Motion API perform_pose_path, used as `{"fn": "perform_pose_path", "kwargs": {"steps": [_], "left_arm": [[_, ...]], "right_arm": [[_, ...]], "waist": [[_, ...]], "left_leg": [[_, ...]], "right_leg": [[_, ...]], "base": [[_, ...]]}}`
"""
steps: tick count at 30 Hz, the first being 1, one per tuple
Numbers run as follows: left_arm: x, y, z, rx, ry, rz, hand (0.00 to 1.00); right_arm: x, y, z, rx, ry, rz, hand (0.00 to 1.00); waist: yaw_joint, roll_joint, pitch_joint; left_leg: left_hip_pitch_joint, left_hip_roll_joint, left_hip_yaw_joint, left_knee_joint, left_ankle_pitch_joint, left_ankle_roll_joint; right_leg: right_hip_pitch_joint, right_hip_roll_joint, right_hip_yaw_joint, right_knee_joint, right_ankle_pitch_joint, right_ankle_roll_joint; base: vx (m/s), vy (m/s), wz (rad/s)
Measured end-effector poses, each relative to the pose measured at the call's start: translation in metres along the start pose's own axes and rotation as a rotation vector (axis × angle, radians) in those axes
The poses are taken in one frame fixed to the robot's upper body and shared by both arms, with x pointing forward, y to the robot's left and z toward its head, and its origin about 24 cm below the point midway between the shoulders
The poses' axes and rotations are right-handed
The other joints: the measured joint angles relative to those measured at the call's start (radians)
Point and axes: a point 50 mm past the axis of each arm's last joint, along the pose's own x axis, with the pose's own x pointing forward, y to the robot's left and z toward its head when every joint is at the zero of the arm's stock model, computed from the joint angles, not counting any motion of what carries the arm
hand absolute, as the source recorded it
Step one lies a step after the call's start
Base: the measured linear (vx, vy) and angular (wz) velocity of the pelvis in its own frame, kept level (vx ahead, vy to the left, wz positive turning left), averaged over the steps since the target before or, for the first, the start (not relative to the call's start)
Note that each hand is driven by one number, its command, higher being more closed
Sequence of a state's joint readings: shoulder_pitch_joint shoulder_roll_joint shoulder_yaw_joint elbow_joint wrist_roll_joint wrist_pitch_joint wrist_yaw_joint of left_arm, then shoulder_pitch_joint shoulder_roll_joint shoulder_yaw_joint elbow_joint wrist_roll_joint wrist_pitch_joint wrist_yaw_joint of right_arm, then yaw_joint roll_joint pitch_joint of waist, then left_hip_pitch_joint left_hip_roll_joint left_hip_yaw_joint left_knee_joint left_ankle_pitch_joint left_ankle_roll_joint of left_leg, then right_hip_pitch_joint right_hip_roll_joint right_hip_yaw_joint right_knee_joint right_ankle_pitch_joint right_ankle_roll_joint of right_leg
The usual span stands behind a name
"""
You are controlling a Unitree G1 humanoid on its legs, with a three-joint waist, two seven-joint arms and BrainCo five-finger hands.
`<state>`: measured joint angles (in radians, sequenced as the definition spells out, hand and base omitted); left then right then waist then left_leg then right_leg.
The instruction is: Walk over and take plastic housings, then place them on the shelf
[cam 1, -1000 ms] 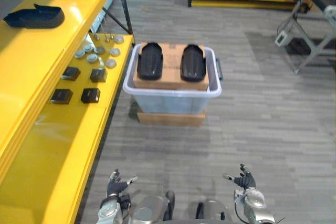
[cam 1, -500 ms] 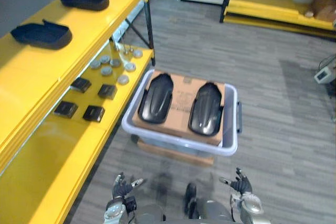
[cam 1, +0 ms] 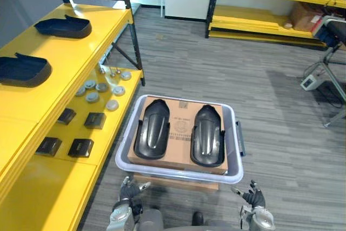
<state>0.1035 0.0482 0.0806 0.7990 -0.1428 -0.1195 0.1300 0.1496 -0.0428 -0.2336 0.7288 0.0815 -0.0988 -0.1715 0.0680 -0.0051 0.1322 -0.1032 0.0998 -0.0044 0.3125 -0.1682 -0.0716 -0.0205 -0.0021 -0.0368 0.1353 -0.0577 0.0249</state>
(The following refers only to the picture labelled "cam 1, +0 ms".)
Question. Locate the small white device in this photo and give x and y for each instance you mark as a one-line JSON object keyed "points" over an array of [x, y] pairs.
{"points": [[310, 82]]}

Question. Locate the metal bolt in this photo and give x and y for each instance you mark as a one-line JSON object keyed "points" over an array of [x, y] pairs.
{"points": [[111, 72], [118, 71]]}

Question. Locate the black bin latch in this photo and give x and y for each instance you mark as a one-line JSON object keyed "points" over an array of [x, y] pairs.
{"points": [[240, 139]]}

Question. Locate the silver metal stand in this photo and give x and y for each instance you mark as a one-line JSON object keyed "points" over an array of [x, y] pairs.
{"points": [[336, 85]]}

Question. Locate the black padded bench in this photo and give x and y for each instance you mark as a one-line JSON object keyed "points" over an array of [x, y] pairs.
{"points": [[338, 29]]}

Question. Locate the round grey cap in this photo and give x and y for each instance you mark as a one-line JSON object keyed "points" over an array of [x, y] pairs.
{"points": [[92, 97], [90, 84], [101, 87], [80, 92]]}

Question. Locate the tape roll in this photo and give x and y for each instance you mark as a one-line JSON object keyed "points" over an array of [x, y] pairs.
{"points": [[288, 25]]}

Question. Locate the printed cardboard box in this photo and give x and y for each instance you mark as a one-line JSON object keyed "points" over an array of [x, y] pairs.
{"points": [[179, 133]]}

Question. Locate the grey plastic bin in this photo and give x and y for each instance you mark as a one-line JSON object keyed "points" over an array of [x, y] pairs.
{"points": [[232, 171]]}

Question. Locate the long yellow shelf unit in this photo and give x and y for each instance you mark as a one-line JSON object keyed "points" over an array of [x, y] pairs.
{"points": [[67, 58]]}

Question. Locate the round white cap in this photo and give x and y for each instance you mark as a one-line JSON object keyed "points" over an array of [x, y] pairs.
{"points": [[112, 105], [126, 75], [119, 90]]}

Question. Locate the red and blue box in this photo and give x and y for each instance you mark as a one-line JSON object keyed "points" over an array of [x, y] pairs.
{"points": [[320, 29]]}

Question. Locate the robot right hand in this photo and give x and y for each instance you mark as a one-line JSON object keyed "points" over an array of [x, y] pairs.
{"points": [[255, 198]]}

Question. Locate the brown cardboard box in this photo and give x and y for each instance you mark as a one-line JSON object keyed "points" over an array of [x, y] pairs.
{"points": [[304, 16]]}

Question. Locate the robot silver leg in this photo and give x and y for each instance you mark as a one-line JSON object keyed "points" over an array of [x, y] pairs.
{"points": [[151, 221]]}

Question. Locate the small black box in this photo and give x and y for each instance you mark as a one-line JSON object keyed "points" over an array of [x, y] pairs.
{"points": [[94, 120], [49, 146], [66, 116], [80, 148]]}

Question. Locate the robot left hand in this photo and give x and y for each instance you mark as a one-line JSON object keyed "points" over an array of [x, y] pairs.
{"points": [[129, 191]]}

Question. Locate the yellow shelf unit black posts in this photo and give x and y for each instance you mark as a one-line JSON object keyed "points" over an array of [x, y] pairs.
{"points": [[256, 20]]}

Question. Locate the black plastic housing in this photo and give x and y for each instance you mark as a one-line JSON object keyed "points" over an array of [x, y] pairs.
{"points": [[65, 27], [207, 137], [23, 71], [152, 131]]}

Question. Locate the robot dark foot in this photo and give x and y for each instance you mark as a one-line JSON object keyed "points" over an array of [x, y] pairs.
{"points": [[198, 218]]}

